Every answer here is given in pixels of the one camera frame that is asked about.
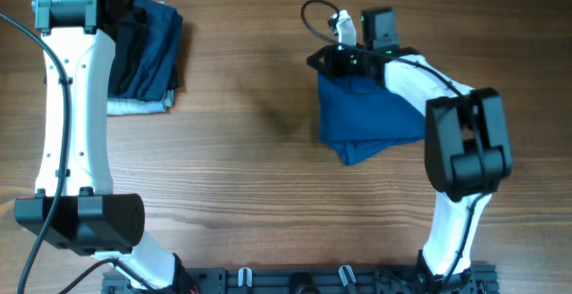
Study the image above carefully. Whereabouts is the blue polo shirt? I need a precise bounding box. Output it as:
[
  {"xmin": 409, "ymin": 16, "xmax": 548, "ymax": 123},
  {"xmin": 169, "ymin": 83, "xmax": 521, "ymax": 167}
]
[{"xmin": 318, "ymin": 74, "xmax": 425, "ymax": 165}]

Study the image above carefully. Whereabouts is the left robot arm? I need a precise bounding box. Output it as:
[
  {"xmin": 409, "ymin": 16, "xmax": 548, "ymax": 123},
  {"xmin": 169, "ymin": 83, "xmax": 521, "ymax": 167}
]
[{"xmin": 14, "ymin": 0, "xmax": 198, "ymax": 293}]

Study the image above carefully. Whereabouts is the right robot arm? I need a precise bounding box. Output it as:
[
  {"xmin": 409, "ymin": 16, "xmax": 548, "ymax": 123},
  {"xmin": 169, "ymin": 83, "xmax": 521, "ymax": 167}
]
[{"xmin": 307, "ymin": 7, "xmax": 513, "ymax": 293}]

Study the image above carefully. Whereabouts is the navy blue folded garment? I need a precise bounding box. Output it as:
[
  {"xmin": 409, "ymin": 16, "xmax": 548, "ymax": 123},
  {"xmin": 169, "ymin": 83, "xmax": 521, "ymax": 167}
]
[{"xmin": 108, "ymin": 0, "xmax": 183, "ymax": 101}]

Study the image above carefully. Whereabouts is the black folded garment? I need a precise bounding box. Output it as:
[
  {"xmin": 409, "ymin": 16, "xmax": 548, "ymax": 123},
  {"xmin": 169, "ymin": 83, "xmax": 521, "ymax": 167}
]
[{"xmin": 108, "ymin": 7, "xmax": 147, "ymax": 97}]

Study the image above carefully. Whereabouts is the light grey folded garment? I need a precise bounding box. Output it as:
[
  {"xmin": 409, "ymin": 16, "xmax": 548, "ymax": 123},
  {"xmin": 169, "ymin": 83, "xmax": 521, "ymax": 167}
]
[{"xmin": 107, "ymin": 90, "xmax": 175, "ymax": 116}]

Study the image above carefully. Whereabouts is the right black cable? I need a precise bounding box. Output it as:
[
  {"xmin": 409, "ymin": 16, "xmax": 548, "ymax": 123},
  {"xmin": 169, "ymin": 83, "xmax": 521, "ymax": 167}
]
[{"xmin": 299, "ymin": 0, "xmax": 488, "ymax": 286}]

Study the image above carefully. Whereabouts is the black cable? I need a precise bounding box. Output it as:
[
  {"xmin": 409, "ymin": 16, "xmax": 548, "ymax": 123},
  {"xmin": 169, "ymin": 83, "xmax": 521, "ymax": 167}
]
[
  {"xmin": 0, "ymin": 11, "xmax": 157, "ymax": 294},
  {"xmin": 299, "ymin": 0, "xmax": 488, "ymax": 286}
]

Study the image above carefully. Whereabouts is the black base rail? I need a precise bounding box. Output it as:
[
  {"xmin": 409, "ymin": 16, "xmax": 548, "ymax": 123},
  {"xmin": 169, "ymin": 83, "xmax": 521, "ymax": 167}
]
[{"xmin": 101, "ymin": 265, "xmax": 500, "ymax": 294}]

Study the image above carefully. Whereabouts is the left black cable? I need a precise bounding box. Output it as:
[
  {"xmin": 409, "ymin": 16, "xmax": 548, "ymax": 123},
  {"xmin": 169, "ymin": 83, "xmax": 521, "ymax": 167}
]
[{"xmin": 0, "ymin": 11, "xmax": 157, "ymax": 294}]

